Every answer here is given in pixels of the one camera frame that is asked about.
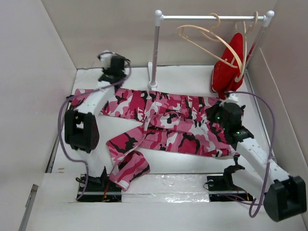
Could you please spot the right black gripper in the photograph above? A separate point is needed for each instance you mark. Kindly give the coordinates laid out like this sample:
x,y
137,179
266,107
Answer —
x,y
211,111

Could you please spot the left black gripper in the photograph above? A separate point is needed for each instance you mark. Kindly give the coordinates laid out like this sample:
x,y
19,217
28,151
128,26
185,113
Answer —
x,y
106,70

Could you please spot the pink camouflage trousers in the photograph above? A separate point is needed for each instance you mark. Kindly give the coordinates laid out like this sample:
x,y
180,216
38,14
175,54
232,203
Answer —
x,y
168,122

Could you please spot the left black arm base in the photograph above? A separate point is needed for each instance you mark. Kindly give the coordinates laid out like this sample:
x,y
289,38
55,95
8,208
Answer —
x,y
98,189

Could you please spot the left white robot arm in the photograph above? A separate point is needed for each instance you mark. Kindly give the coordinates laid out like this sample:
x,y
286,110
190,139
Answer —
x,y
80,126

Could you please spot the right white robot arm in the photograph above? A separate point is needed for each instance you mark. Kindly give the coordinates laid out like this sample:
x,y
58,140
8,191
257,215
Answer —
x,y
282,195

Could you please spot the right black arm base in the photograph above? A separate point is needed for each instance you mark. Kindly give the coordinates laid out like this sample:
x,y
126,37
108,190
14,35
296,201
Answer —
x,y
221,188

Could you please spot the beige hanger with red garment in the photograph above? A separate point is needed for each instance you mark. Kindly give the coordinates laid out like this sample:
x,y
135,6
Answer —
x,y
246,30

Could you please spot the empty beige wooden hanger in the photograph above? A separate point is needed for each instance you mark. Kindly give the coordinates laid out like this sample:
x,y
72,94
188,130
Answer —
x,y
211,36

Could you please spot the white clothes rack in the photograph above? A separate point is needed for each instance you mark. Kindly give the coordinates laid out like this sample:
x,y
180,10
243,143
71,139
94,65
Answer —
x,y
159,18

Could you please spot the red shorts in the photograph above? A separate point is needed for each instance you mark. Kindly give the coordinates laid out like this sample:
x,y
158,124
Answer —
x,y
223,76

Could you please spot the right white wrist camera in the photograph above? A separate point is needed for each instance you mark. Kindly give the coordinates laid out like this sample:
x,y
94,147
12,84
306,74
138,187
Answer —
x,y
231,97

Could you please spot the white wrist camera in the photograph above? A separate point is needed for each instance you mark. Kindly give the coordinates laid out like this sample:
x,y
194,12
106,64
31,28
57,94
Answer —
x,y
105,58
231,97

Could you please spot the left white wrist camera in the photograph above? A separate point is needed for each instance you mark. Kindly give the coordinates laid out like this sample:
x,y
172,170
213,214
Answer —
x,y
105,58

